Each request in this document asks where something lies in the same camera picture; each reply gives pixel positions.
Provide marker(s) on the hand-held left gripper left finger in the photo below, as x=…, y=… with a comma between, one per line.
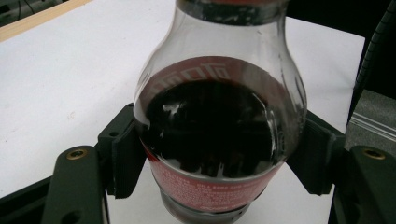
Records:
x=124, y=155

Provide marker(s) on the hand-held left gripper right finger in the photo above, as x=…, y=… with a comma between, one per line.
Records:
x=320, y=155

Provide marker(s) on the cola bottle with red cap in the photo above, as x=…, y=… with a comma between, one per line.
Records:
x=218, y=124

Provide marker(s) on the metal floor rail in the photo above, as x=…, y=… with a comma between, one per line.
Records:
x=378, y=124

